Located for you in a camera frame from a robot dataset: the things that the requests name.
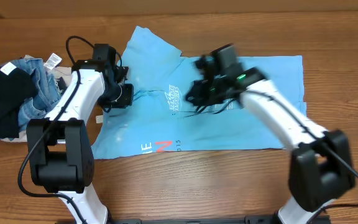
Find light blue t-shirt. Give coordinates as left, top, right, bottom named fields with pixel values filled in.
left=92, top=27, right=282, bottom=159

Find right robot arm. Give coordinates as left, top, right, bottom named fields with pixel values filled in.
left=185, top=44, right=356, bottom=223

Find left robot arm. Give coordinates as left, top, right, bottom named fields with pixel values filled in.
left=17, top=44, right=134, bottom=223

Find beige folded garment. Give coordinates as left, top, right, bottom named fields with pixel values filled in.
left=0, top=67, right=72, bottom=142

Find blue denim jeans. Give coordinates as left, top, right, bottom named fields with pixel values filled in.
left=11, top=58, right=61, bottom=131

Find black folded garment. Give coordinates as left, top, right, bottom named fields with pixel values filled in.
left=0, top=67, right=37, bottom=138

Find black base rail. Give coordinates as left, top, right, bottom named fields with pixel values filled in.
left=110, top=214, right=332, bottom=224

